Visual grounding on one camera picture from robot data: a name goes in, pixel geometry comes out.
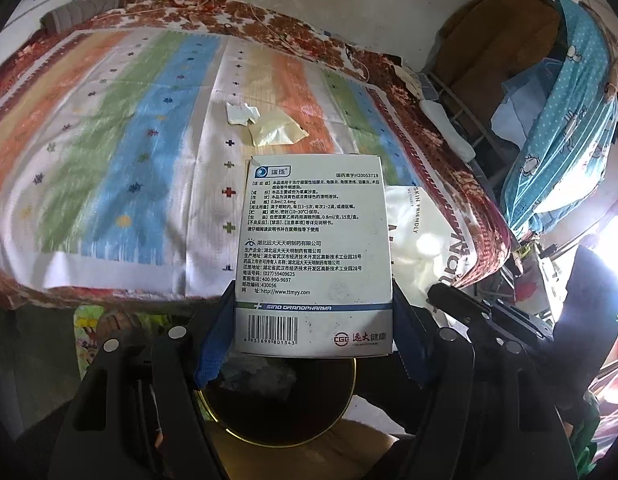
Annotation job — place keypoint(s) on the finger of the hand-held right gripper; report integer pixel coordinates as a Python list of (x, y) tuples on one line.
[(454, 305), (519, 317)]

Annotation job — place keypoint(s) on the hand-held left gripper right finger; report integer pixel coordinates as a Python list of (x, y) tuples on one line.
[(409, 340)]

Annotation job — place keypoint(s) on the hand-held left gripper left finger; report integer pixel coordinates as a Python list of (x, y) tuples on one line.
[(214, 345)]

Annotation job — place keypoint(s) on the round dark tin bin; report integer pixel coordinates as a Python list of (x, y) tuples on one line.
[(289, 410)]

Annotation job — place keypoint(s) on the white medicine box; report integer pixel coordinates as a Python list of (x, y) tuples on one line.
[(314, 260)]

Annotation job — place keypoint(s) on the white printed plastic bag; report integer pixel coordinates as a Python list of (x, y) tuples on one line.
[(429, 260)]

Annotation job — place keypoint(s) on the blue dotted hanging cloth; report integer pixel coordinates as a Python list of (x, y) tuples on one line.
[(564, 125)]

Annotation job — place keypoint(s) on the white cloth on rack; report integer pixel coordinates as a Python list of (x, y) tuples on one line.
[(445, 125)]

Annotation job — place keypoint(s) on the light blue cloth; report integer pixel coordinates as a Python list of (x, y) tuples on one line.
[(519, 110)]

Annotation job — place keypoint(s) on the striped colourful blanket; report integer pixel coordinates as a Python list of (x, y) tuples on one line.
[(139, 160)]

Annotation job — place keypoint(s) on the pale yellow paper wrapper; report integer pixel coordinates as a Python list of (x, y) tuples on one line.
[(276, 130)]

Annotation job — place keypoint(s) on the small white paper scrap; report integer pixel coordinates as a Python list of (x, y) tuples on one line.
[(241, 112)]

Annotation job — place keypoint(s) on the brown cloth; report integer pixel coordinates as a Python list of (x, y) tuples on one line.
[(489, 45)]

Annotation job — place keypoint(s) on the red floral bedsheet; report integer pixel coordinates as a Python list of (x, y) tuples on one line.
[(299, 20)]

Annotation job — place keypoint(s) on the grey rolled cloth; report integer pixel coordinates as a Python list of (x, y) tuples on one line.
[(79, 10)]

